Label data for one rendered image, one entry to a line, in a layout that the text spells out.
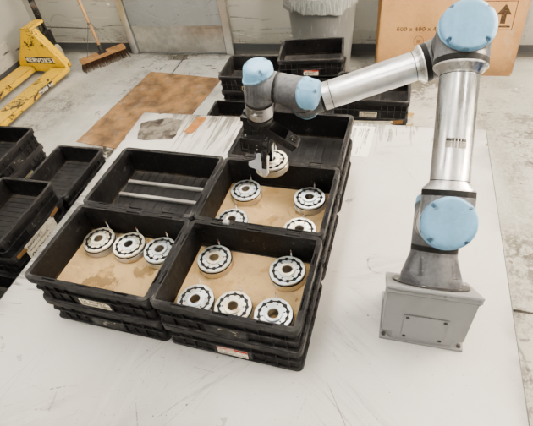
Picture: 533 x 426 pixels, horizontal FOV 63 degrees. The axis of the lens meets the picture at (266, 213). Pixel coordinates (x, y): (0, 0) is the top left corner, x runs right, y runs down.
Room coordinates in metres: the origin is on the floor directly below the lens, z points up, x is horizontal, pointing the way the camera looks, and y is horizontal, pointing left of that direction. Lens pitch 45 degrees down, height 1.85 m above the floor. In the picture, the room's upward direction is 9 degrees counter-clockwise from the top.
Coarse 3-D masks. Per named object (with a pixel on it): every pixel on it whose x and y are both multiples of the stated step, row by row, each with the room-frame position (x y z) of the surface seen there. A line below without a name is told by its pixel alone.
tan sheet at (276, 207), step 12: (228, 192) 1.13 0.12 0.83; (264, 192) 1.10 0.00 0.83; (276, 192) 1.09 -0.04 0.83; (288, 192) 1.08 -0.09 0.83; (228, 204) 1.07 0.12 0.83; (264, 204) 1.05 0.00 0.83; (276, 204) 1.04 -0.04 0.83; (288, 204) 1.03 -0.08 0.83; (216, 216) 1.02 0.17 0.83; (252, 216) 0.99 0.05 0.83; (264, 216) 0.99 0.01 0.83; (276, 216) 0.98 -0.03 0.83; (288, 216) 0.97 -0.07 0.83; (300, 216) 0.96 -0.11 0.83; (312, 216) 0.95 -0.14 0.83
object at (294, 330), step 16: (192, 224) 0.91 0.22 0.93; (208, 224) 0.89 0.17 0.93; (320, 240) 0.77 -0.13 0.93; (176, 256) 0.79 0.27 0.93; (160, 288) 0.69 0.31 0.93; (304, 288) 0.62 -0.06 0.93; (160, 304) 0.64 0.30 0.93; (176, 304) 0.63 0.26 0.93; (304, 304) 0.57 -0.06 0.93; (224, 320) 0.57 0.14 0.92; (240, 320) 0.56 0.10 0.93; (256, 320) 0.55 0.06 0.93
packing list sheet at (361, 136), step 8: (352, 128) 1.56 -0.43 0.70; (360, 128) 1.55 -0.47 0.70; (368, 128) 1.54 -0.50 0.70; (352, 136) 1.51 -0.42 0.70; (360, 136) 1.50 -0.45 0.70; (368, 136) 1.49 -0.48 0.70; (360, 144) 1.44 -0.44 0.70; (368, 144) 1.44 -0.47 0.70; (352, 152) 1.40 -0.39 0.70; (360, 152) 1.39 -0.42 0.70; (368, 152) 1.38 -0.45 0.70
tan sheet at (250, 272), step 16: (240, 256) 0.84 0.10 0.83; (256, 256) 0.83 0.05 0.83; (192, 272) 0.81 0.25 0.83; (240, 272) 0.78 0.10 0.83; (256, 272) 0.77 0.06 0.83; (288, 272) 0.75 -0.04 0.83; (224, 288) 0.73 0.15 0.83; (256, 288) 0.71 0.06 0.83; (272, 288) 0.70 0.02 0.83; (256, 304) 0.66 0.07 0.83
